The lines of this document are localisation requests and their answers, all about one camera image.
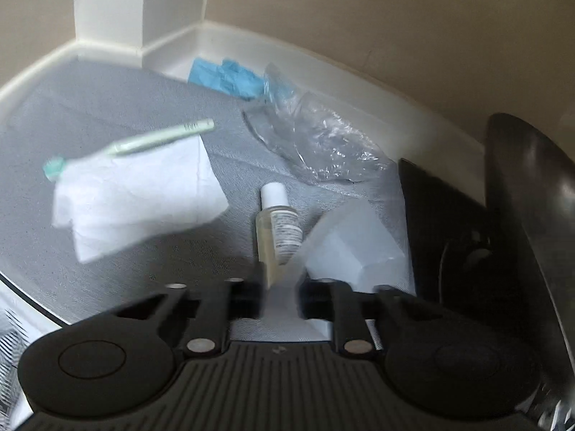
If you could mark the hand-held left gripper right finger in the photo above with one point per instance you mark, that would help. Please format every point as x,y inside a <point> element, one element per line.
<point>314,301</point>

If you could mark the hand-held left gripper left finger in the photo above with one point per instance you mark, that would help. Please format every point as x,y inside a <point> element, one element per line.
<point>249,298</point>

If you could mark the translucent white sheet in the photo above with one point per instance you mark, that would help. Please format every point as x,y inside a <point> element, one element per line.
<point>355,242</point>

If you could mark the white tissue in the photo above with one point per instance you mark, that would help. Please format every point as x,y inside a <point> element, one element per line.
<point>134,197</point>

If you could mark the clear plastic bag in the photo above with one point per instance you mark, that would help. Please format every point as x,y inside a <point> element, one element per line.
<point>323,134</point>

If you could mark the small clear bottle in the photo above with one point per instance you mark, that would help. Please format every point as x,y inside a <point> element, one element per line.
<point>276,229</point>

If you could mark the black gas stove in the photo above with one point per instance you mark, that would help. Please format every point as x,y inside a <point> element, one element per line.
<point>431,215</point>

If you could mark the pale green toothbrush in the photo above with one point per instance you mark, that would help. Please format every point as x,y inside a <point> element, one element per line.
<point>152,138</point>

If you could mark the blue glove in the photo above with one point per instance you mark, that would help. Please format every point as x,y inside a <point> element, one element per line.
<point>224,74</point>

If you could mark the grey table mat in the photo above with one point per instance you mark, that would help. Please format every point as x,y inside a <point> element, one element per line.
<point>134,98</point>

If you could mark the white geometric print mat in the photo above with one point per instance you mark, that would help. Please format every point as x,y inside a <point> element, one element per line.
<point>13,345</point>

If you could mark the black wok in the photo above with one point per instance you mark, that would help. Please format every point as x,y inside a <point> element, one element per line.
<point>530,188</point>

